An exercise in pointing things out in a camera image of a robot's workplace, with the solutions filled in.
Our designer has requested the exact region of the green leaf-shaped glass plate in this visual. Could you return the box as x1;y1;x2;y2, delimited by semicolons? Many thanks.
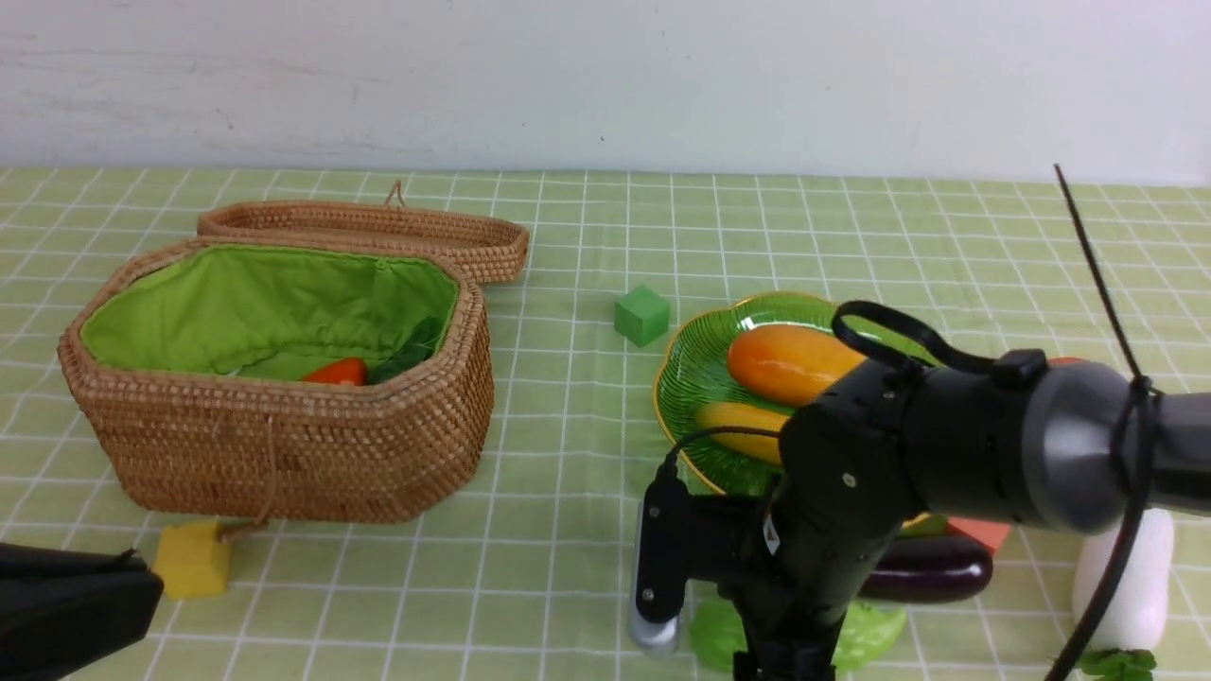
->
652;290;936;496

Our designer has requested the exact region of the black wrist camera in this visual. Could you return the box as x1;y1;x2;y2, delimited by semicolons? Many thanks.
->
629;467;695;658

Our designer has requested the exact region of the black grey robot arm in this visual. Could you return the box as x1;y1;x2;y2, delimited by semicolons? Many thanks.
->
699;351;1209;680

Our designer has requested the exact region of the orange carrot with green leaves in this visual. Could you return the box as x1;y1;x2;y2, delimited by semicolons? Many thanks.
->
300;316;443;385

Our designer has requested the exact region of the orange yellow mango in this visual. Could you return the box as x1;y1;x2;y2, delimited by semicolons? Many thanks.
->
727;324;865;407

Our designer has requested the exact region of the woven wicker basket lid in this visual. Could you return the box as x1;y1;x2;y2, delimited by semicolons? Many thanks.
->
196;182;530;284

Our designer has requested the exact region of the purple eggplant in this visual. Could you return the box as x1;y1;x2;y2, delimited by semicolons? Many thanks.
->
859;536;994;603

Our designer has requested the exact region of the green checked tablecloth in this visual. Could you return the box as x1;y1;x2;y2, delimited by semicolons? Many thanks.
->
0;168;1211;681

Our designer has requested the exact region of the black object at left edge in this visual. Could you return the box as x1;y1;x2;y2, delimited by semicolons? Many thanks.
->
1;543;165;680

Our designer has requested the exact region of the yellow banana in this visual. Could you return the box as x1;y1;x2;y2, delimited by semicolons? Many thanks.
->
696;402;790;468

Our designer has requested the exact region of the yellow foam cube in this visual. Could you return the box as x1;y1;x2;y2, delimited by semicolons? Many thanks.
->
153;520;233;601

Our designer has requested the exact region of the green bitter gourd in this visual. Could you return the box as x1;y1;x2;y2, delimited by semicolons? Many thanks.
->
689;600;907;675

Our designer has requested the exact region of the salmon foam cube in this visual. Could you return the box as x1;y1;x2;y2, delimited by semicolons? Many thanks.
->
946;516;1012;553

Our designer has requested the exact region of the white radish with green leaves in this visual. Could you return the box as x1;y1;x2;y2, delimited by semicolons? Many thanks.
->
1077;508;1175;680

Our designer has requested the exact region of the green foam cube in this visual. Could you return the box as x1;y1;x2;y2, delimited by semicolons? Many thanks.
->
613;285;671;348

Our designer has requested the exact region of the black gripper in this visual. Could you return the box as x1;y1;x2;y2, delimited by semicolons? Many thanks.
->
717;492;900;680

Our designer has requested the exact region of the woven wicker basket green lining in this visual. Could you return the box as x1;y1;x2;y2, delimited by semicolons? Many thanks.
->
59;236;497;525

